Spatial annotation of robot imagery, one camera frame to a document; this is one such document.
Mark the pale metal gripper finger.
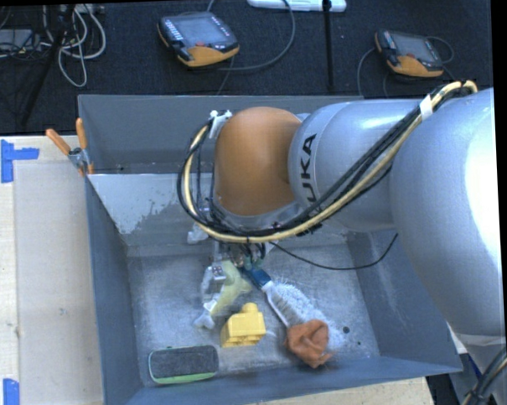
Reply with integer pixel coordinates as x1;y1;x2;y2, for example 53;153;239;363
199;264;227;305

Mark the pale yellow-green toy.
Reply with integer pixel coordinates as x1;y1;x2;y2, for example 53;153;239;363
206;259;254;318

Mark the small white plastic piece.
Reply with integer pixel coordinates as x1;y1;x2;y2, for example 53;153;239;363
192;309;217;331

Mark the crumpled clear plastic piece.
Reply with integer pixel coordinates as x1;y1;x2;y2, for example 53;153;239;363
186;223;210;246

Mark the grey metal bin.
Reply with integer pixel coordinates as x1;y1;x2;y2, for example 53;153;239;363
76;78;465;405

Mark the yellow toy block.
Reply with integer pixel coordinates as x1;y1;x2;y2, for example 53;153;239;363
218;301;268;349

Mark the green and black sponge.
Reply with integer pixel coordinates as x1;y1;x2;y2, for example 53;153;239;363
147;343;221;386

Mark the orange-brown soft toy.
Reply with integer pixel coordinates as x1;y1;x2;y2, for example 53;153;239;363
282;318;334;371

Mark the pale flat board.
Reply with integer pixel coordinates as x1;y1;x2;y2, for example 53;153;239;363
9;156;105;405

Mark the white brush with blue handle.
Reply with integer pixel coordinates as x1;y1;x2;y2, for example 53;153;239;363
238;262;345;355

